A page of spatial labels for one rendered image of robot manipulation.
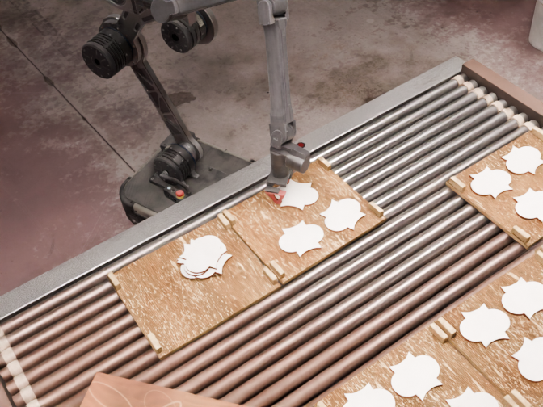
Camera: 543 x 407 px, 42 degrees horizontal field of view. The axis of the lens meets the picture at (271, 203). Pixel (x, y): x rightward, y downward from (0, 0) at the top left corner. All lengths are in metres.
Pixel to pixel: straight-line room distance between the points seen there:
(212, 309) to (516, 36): 3.20
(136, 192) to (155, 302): 1.36
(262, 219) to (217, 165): 1.23
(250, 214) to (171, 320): 0.46
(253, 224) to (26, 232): 1.76
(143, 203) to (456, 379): 1.88
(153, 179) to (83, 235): 0.48
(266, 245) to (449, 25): 2.90
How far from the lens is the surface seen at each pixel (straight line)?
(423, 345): 2.00
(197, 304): 2.09
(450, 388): 1.95
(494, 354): 2.02
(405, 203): 2.34
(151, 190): 3.40
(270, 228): 2.24
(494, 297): 2.12
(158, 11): 2.30
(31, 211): 3.85
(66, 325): 2.18
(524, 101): 2.73
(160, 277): 2.17
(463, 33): 4.73
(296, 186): 2.34
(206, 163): 3.48
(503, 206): 2.35
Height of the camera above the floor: 2.64
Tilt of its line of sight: 48 degrees down
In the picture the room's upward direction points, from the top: 6 degrees counter-clockwise
